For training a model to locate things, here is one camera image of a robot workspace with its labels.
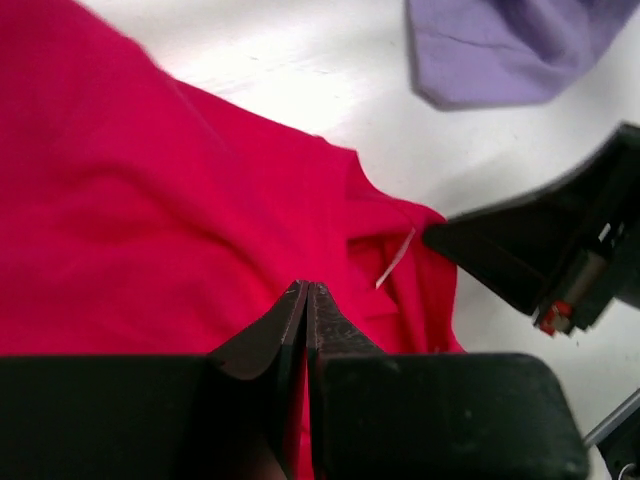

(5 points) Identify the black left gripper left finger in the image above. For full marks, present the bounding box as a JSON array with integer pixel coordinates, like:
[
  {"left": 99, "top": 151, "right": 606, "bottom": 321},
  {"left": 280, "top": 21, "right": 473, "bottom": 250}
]
[{"left": 1, "top": 281, "right": 306, "bottom": 479}]

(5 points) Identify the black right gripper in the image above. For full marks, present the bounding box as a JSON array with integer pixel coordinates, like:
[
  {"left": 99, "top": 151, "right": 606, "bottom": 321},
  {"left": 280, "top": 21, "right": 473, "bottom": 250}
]
[{"left": 422, "top": 123, "right": 639, "bottom": 334}]

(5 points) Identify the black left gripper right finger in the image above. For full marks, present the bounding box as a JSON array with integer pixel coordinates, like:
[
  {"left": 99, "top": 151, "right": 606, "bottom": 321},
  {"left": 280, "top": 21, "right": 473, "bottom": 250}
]
[{"left": 306, "top": 284, "right": 589, "bottom": 479}]

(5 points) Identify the red t-shirt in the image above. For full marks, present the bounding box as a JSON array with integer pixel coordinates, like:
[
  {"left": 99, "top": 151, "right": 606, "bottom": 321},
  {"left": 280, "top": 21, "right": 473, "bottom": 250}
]
[{"left": 1, "top": 1, "right": 461, "bottom": 479}]

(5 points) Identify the purple t-shirt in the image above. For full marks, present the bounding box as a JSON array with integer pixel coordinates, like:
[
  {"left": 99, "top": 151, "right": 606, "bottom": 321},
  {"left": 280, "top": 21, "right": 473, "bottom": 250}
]
[{"left": 406, "top": 1, "right": 639, "bottom": 110}]

